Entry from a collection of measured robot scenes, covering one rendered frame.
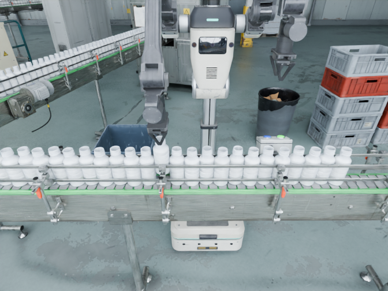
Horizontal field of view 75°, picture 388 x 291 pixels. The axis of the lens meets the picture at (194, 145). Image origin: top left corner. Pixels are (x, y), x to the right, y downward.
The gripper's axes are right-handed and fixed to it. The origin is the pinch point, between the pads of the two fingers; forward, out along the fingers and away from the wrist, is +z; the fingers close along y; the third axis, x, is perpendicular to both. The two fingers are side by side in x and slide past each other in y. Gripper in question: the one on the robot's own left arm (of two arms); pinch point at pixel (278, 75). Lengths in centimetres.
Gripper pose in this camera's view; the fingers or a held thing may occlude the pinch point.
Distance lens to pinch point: 105.9
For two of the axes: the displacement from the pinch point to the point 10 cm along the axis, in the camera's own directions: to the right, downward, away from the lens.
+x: -10.0, 0.0, 0.0
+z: 0.0, 8.4, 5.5
